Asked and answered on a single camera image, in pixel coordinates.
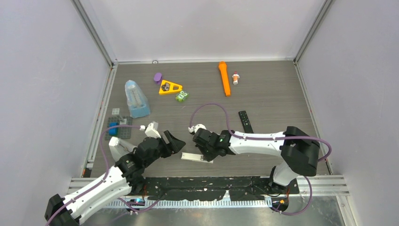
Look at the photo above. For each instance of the purple cylinder toy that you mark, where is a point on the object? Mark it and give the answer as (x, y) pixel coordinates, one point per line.
(158, 78)

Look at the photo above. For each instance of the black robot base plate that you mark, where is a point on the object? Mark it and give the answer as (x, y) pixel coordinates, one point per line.
(242, 188)

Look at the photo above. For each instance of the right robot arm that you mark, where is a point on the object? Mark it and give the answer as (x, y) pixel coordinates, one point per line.
(300, 155)

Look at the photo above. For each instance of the green owl toy block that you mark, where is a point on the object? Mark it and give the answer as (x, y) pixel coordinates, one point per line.
(181, 96)

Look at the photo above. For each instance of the yellow triangle shape toy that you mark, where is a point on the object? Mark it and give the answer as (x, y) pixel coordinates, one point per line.
(174, 88)

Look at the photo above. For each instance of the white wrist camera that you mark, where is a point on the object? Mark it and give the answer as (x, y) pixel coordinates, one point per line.
(193, 129)
(151, 130)

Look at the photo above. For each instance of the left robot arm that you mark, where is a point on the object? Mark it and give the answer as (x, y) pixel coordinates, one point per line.
(123, 178)

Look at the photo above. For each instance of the blue lego brick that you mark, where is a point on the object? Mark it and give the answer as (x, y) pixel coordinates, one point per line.
(114, 129)

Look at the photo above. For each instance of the white rectangular thermometer device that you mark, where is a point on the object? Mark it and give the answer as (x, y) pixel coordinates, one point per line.
(195, 158)

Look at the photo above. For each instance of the black remote control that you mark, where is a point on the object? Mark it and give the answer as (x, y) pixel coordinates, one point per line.
(245, 122)

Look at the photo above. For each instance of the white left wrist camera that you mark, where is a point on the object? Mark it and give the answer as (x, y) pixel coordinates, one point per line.
(151, 130)

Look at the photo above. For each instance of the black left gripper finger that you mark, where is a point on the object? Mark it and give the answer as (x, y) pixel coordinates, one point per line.
(171, 139)
(176, 145)

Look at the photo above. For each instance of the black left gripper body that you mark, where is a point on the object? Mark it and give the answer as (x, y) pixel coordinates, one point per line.
(164, 150)

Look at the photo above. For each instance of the grey lego small plate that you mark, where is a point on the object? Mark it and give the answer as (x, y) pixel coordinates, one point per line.
(115, 111)

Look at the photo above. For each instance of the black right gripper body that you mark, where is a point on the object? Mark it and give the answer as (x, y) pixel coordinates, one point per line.
(208, 153)

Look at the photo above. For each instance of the blue transparent plastic container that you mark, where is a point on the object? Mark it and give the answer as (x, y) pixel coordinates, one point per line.
(137, 102)

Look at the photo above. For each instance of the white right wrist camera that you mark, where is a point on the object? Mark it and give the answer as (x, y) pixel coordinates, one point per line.
(193, 129)

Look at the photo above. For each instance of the grey lego baseplate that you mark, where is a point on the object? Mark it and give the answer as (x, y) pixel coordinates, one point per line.
(123, 132)

